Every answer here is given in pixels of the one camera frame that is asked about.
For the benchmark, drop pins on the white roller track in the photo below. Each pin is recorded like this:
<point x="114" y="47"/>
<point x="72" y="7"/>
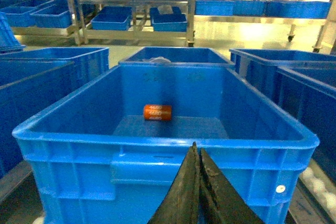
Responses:
<point x="319" y="190"/>

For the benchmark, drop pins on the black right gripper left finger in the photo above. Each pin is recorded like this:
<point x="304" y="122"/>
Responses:
<point x="181" y="203"/>

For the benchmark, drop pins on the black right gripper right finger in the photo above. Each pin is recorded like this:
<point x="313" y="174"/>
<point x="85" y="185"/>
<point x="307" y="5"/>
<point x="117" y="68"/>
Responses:
<point x="220" y="202"/>

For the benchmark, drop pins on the orange 4680 cylinder cap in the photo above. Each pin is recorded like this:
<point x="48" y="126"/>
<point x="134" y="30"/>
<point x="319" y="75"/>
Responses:
<point x="155" y="112"/>

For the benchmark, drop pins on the blue crate behind right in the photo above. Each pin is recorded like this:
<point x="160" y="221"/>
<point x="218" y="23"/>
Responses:
<point x="177" y="56"/>

